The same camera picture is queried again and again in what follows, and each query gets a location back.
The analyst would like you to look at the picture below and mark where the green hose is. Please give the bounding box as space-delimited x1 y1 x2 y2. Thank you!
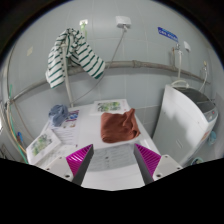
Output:
7 84 30 164

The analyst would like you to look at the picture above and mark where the white wall socket box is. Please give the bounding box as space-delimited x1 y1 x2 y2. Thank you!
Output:
115 15 132 30

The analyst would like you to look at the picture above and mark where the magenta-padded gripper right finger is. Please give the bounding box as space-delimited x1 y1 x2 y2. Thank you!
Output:
133 143 184 185

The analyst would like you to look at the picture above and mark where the crumpled grey-blue cloth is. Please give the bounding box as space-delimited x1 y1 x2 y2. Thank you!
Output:
48 104 70 128

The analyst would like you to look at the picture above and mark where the white upright pipe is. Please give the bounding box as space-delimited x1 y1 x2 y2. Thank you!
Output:
61 43 75 108

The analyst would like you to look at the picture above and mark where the thin grey cable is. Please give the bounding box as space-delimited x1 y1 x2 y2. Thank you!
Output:
71 27 128 105

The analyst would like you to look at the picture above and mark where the metal water tap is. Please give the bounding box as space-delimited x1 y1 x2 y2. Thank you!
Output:
171 43 185 82

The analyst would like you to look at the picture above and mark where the small white wall socket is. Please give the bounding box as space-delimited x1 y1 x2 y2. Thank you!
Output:
182 40 192 53

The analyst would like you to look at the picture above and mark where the white washing machine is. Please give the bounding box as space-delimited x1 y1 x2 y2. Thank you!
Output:
152 83 220 168

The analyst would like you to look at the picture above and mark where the purple and blue leaflet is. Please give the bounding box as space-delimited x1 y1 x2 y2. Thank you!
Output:
61 109 81 130

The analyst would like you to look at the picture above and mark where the grey wall pipe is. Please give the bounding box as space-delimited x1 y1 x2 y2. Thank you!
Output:
6 59 212 105

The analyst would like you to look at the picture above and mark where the brown towel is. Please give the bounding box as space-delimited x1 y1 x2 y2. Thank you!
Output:
100 107 141 144

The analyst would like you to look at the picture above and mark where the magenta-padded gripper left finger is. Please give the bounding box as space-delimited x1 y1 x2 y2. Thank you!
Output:
44 143 95 187

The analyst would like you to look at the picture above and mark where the white text sheet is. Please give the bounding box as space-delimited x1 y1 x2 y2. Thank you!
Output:
51 124 80 146

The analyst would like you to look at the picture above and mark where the blue wall sign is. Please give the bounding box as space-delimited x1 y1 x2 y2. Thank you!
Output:
157 26 180 43

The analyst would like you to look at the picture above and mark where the small green picture sheet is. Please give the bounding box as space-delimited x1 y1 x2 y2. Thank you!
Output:
90 98 131 116

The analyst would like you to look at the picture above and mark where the green and white striped garment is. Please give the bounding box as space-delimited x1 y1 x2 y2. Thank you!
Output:
45 27 106 89

